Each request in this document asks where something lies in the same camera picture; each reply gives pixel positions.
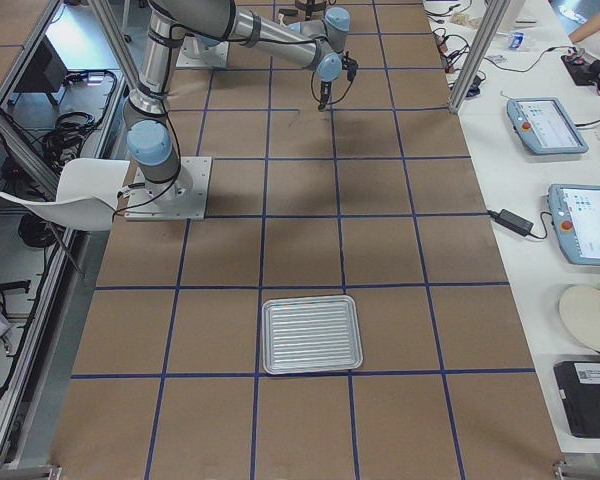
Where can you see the far teach pendant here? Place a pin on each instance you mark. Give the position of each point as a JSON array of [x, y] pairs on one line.
[[544, 127]]

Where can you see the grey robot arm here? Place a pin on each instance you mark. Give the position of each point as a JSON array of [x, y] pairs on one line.
[[316, 45]]

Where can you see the near teach pendant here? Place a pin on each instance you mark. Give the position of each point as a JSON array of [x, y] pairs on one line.
[[575, 212]]

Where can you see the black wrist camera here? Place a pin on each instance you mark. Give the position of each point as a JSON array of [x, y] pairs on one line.
[[350, 66]]

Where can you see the beige plate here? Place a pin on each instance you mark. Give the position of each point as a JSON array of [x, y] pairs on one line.
[[579, 310]]

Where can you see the teach pendant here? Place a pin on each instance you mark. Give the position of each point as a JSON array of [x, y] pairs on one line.
[[575, 212], [544, 127]]

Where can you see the silver ribbed metal tray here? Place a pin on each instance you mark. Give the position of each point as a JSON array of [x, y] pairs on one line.
[[311, 335]]

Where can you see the black power adapter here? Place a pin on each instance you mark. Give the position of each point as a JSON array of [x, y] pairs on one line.
[[511, 221]]

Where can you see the aluminium frame post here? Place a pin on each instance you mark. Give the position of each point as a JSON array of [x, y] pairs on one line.
[[492, 18]]

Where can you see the white plastic chair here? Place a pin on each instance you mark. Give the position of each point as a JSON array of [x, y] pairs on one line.
[[86, 196]]

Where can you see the black flat device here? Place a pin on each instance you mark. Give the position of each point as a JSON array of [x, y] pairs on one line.
[[579, 388]]

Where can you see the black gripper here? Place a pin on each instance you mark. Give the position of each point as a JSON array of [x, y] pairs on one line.
[[324, 88]]

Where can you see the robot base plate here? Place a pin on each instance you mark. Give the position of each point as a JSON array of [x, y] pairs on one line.
[[185, 199], [196, 55]]

